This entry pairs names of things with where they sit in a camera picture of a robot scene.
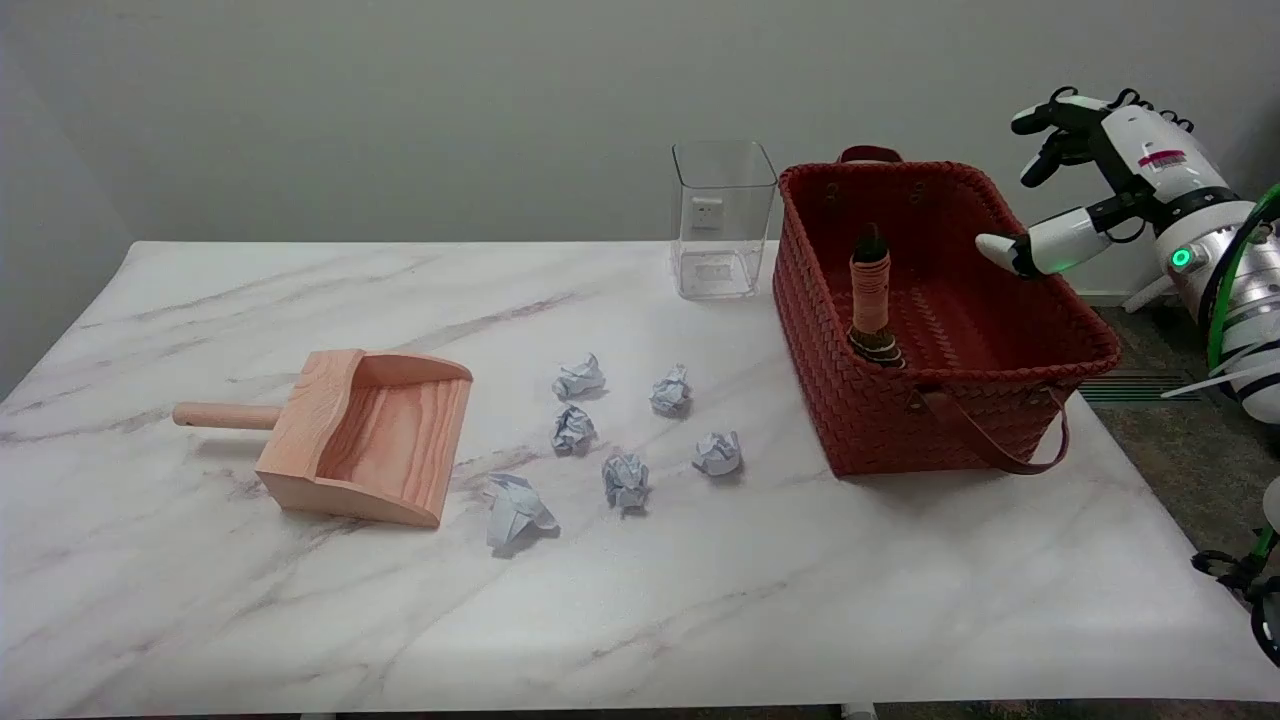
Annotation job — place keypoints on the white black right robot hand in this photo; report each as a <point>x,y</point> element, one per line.
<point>1150,150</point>

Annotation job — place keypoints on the brown straw hand broom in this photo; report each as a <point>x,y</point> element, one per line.
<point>868,290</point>

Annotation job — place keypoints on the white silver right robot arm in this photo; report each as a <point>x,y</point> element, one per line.
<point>1255,290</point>

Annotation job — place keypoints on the red woven basket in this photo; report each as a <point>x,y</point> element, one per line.
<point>880,430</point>

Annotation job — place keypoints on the white stand leg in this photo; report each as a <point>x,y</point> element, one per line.
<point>1150,295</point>

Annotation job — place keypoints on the dark floor vent grille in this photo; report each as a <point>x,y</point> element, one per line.
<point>1140,388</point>

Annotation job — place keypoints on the clear square plastic container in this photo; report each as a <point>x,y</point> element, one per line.
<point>700,170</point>

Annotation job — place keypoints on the white table leg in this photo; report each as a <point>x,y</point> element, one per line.
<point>860,712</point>

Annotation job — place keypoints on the large crumpled white paper ball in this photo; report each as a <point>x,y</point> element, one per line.
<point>515,510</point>

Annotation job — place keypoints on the wooden dustpan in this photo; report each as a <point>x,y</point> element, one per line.
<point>390,440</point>

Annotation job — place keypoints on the white wall socket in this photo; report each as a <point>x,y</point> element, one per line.
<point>707,212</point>

